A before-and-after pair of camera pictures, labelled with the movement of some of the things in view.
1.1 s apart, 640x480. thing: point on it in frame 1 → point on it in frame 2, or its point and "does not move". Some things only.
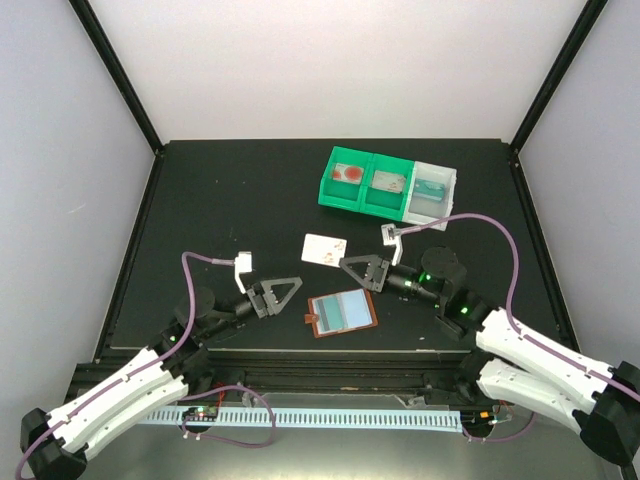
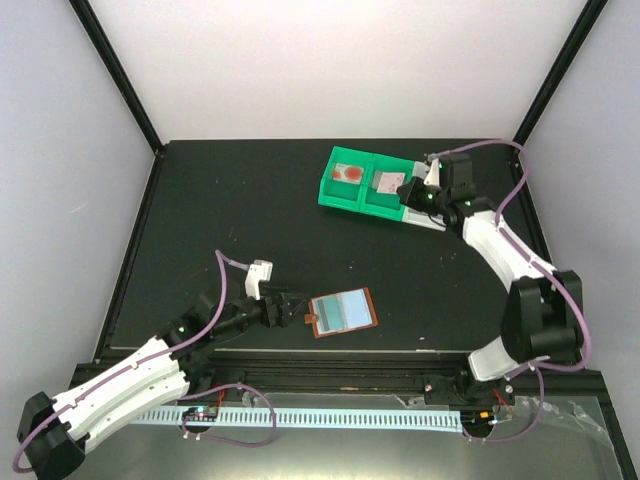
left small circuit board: (201, 414) does not move
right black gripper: (376, 273) → (410, 198)
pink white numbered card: (324, 250) → (390, 181)
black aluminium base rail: (436, 375) does not move
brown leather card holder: (342, 312) does not move
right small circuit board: (478, 417) does not move
